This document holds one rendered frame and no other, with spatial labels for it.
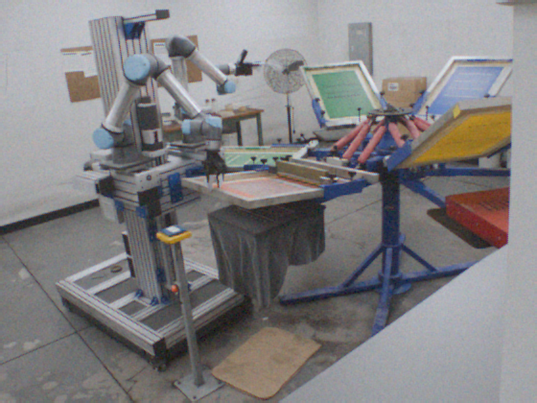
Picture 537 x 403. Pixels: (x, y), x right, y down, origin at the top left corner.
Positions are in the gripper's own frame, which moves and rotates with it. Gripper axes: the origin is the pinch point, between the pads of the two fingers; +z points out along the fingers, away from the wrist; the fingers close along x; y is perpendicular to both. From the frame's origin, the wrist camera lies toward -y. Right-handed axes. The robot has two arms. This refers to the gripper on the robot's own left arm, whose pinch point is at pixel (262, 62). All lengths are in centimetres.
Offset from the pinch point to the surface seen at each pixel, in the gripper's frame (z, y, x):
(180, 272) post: -90, 83, 92
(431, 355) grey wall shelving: -121, -46, 286
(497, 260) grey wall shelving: -114, -46, 282
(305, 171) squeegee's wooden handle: -11, 46, 81
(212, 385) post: -84, 154, 105
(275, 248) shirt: -44, 71, 110
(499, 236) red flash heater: 9, 34, 194
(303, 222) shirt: -26, 63, 105
